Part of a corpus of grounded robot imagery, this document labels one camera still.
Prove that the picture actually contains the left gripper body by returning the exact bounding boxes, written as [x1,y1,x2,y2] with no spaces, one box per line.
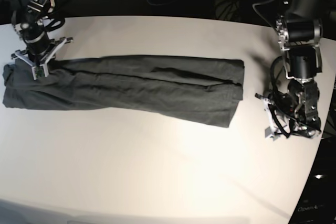
[255,93,289,136]

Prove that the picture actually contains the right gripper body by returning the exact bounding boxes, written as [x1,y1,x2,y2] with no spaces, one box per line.
[11,37,74,67]

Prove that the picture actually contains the dark grey T-shirt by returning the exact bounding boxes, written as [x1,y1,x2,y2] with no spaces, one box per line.
[3,55,245,128]

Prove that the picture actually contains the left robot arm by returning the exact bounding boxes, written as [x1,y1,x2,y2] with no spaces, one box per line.
[252,0,323,140]

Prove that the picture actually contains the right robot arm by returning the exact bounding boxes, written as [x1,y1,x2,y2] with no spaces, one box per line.
[12,0,73,67]

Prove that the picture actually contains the black OpenArm case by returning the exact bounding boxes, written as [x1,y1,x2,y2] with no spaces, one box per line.
[289,169,335,223]

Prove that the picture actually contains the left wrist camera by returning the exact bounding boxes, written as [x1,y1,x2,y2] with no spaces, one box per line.
[265,126,281,141]

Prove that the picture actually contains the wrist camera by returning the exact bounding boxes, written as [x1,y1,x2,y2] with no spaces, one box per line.
[265,126,281,141]
[31,64,49,80]

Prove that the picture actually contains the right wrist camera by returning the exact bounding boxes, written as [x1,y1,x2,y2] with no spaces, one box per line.
[31,64,49,80]

